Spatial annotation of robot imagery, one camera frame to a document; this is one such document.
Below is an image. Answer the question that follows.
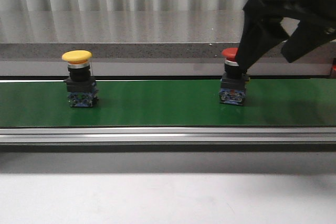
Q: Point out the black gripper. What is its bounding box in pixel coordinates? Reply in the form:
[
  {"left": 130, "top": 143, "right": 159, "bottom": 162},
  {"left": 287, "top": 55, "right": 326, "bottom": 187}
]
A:
[{"left": 235, "top": 0, "right": 335, "bottom": 73}]

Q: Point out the green conveyor belt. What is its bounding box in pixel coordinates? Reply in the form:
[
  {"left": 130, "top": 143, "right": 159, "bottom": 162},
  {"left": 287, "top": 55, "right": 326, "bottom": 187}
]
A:
[{"left": 1, "top": 79, "right": 335, "bottom": 127}]

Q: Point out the grey stone counter ledge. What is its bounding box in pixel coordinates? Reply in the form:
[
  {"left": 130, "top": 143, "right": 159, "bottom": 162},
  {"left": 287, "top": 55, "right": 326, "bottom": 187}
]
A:
[{"left": 0, "top": 9, "right": 336, "bottom": 78}]

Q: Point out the aluminium conveyor frame rail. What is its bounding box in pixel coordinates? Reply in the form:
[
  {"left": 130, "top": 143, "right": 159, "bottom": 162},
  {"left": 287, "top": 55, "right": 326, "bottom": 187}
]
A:
[{"left": 1, "top": 126, "right": 335, "bottom": 146}]

